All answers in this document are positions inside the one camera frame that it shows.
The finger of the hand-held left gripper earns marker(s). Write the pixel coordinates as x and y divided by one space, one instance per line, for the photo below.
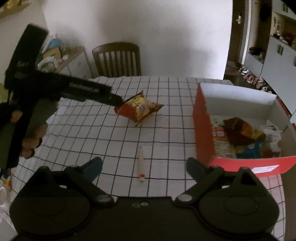
116 100

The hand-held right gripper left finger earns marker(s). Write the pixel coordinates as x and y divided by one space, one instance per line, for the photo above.
93 168

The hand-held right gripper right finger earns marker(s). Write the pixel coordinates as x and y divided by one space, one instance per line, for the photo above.
195 168

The red yellow snack bag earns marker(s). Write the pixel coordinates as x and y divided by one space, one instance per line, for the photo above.
141 109

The red cardboard box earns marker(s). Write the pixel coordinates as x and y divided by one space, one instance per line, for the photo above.
203 129

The person's left hand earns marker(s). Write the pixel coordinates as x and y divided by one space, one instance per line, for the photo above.
38 134

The green white tissue pack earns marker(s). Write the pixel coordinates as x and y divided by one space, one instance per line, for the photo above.
47 63

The yellow tissue box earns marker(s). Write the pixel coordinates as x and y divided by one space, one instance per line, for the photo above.
52 53

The brown wooden chair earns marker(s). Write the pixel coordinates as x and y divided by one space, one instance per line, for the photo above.
115 60

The wooden sideboard white drawers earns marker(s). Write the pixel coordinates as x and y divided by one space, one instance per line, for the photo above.
76 64

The white stick packet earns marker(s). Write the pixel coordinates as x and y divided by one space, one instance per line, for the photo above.
141 164

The blue snack packet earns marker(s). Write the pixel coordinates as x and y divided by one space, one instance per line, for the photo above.
248 151

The orange brown snack packet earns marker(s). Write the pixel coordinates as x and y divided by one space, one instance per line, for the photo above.
240 131

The row of shoes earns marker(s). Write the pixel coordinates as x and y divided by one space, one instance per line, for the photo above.
249 77

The white hallway cabinet unit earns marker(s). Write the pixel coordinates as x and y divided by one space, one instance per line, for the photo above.
277 67

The brown entrance door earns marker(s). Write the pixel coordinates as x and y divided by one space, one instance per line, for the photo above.
237 41

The dark hanging bag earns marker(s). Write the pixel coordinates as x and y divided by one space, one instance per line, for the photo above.
264 9

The wooden wall shelf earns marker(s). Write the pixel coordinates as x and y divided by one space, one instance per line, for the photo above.
13 10

